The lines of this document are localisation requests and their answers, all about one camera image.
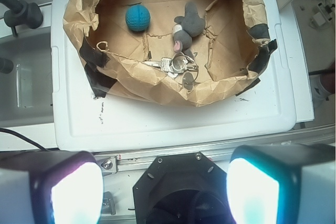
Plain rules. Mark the blue dimpled ball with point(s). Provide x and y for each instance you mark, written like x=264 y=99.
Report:
x=137 y=18

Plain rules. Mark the black faucet handle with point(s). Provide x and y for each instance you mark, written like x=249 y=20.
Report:
x=21 y=12

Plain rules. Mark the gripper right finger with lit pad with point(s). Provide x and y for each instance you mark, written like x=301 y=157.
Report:
x=282 y=183

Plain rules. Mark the silver key bunch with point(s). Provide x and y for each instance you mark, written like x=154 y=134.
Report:
x=180 y=65

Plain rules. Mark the clear plastic container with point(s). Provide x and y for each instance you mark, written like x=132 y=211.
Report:
x=26 y=79

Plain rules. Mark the aluminium extrusion rail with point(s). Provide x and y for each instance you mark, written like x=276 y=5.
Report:
x=220 y=150

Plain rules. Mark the gray plush mouse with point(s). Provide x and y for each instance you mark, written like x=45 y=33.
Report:
x=187 y=27

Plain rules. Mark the brown paper bag bin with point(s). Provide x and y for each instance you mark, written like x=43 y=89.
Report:
x=231 y=53

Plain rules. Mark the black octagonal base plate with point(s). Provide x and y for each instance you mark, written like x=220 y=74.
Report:
x=184 y=188

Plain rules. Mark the metal corner bracket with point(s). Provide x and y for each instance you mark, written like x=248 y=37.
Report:
x=108 y=165

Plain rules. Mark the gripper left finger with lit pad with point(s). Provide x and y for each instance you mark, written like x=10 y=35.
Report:
x=50 y=187

